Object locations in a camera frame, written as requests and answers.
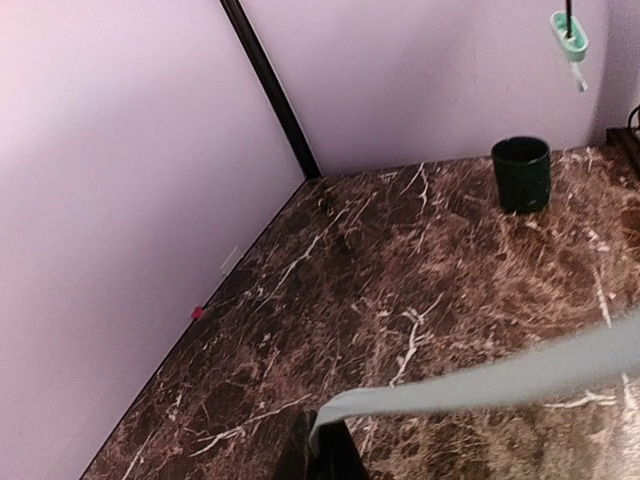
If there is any right black frame post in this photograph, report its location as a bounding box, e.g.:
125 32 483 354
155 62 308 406
220 0 322 180

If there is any white tape label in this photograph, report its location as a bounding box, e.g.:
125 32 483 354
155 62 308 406
220 246 243 276

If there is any dark green ceramic cup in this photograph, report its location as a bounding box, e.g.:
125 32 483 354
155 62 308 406
491 136 551 214

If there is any mint green folding umbrella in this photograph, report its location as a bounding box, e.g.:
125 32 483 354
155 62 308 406
309 1 639 454

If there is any small pink object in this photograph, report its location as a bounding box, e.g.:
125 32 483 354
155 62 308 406
191 307 203 320

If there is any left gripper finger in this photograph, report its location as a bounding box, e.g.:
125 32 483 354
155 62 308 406
273 410 370 480

